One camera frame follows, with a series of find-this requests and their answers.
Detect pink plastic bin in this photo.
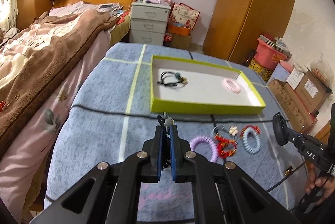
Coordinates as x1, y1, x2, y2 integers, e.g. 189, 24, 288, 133
254, 39, 287, 70

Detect green shallow cardboard tray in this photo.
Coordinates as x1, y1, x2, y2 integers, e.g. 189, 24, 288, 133
151, 55, 266, 115

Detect open cardboard box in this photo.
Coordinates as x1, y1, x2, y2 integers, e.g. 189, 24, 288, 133
267, 70, 332, 133

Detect grey hair tie white flower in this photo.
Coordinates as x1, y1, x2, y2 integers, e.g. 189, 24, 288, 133
211, 125, 238, 141

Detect yellow patterned tin box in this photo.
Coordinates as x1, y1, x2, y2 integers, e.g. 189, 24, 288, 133
248, 58, 273, 83

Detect orange box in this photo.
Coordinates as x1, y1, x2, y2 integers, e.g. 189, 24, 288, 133
167, 23, 190, 36

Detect white three-drawer nightstand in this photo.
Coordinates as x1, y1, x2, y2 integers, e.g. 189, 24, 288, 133
129, 2, 171, 46

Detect black hair tie with beads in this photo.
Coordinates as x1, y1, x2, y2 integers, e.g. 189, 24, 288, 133
157, 70, 189, 88

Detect purple spiral hair tie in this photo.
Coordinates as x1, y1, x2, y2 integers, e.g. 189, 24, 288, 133
189, 135, 219, 163

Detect cola bottle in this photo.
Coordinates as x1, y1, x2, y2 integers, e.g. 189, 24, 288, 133
163, 33, 173, 47

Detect large wooden wardrobe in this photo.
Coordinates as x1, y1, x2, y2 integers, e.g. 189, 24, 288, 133
203, 0, 295, 64

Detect person's right hand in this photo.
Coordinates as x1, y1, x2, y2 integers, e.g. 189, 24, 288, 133
305, 164, 335, 206

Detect red cord bracelet gold beads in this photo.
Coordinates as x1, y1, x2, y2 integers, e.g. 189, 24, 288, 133
240, 125, 260, 138

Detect red knotted cord bracelet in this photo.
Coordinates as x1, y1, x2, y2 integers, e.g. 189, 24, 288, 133
213, 134, 238, 160

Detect pink floral bed sheet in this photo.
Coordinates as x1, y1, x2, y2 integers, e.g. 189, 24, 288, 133
0, 0, 124, 223

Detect brown blanket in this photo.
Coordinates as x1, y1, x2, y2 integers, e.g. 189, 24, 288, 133
1, 10, 120, 155

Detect patterned window curtain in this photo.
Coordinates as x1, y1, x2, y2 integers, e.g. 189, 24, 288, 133
1, 0, 18, 32

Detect pink spiral hair tie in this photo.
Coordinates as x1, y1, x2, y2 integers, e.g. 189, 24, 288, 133
221, 78, 242, 94

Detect red patterned gift bag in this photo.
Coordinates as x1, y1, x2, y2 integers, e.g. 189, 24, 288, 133
169, 3, 200, 30

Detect brown cardboard box under bag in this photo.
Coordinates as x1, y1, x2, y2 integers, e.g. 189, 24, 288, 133
170, 33, 192, 50

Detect black hair tie grey bead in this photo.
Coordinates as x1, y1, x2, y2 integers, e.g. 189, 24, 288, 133
157, 112, 175, 135

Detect light blue spiral hair tie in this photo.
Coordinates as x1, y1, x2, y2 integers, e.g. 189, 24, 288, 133
241, 127, 262, 155

